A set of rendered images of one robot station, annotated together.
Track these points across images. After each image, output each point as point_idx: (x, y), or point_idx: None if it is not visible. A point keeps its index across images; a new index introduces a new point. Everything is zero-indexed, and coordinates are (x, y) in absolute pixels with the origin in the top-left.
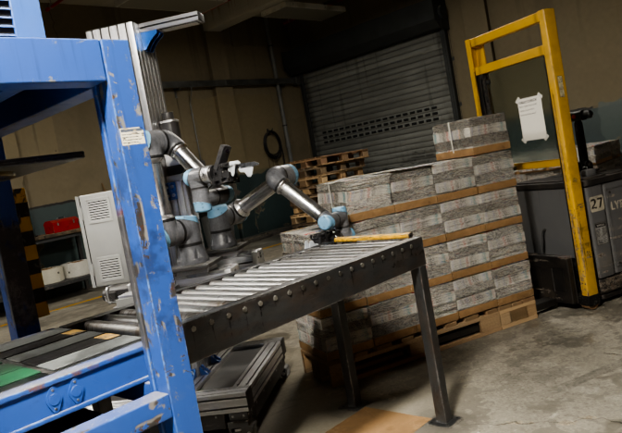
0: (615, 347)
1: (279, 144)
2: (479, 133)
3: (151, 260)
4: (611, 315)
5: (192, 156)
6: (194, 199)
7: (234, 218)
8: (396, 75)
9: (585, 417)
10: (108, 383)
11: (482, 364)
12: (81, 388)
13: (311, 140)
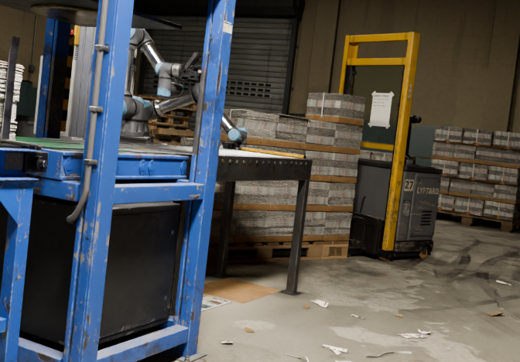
0: (402, 281)
1: None
2: (346, 107)
3: (217, 103)
4: (399, 266)
5: (158, 53)
6: (161, 85)
7: (152, 114)
8: (242, 45)
9: (385, 305)
10: (163, 171)
11: (310, 272)
12: (154, 167)
13: (141, 80)
